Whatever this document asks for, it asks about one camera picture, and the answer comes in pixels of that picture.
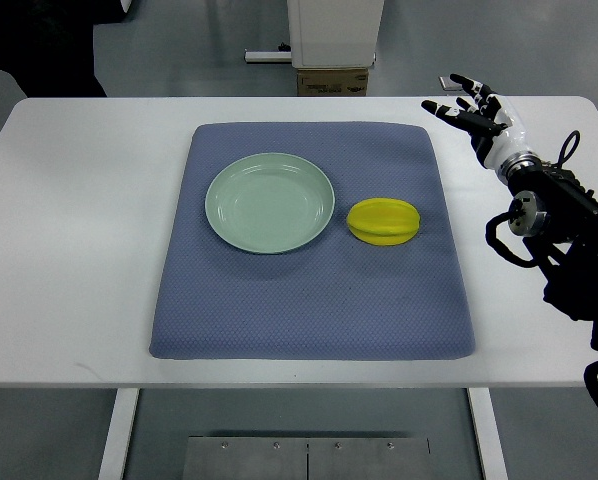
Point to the white left table leg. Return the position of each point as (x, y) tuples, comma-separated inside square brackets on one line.
[(113, 462)]

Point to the grey metal base plate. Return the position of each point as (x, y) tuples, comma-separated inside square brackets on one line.
[(307, 458)]

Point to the brown cardboard box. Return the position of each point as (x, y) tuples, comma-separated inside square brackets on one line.
[(332, 82)]

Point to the white table leg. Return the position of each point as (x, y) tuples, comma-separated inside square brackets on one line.
[(113, 462), (486, 432)]

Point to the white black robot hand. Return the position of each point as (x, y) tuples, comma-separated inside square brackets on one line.
[(495, 130)]

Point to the small grey floor plate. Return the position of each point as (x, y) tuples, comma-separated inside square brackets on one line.
[(448, 85)]

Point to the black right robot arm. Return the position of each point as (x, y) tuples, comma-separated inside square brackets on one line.
[(552, 224)]

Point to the yellow starfruit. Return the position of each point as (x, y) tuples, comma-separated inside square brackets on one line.
[(383, 221)]

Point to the light green plate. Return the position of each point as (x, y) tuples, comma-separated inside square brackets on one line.
[(269, 203)]

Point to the white right table leg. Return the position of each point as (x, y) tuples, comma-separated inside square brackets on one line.
[(486, 432)]

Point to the white metal bar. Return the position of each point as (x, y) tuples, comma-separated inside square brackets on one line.
[(267, 57)]

